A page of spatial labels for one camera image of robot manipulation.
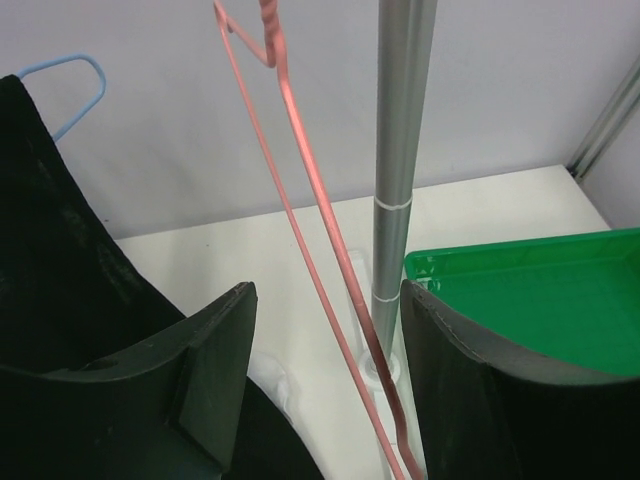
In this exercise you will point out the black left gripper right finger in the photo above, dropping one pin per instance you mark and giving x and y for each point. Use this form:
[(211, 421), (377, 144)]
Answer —
[(489, 408)]

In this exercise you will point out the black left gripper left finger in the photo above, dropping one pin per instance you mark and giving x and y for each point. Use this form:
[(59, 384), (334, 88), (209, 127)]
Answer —
[(166, 407)]

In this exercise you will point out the black tank top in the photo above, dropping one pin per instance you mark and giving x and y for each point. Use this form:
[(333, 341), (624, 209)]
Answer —
[(69, 295)]

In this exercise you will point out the blue hanger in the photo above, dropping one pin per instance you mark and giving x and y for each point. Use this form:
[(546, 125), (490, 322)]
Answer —
[(64, 89)]

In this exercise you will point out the green plastic tray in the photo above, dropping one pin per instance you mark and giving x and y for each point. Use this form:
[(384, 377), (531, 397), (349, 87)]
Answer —
[(575, 297)]

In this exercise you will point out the metal clothes rack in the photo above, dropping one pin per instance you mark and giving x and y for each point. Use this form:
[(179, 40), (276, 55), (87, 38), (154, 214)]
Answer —
[(405, 36)]

